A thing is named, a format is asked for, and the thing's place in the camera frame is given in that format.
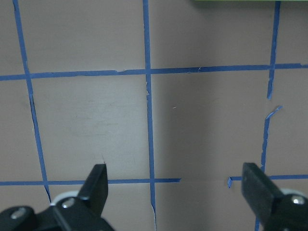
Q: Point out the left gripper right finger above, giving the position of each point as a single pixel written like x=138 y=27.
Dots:
x=277 y=209

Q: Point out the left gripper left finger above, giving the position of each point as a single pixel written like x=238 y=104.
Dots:
x=71 y=213

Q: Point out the light green tray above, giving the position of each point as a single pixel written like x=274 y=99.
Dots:
x=251 y=0

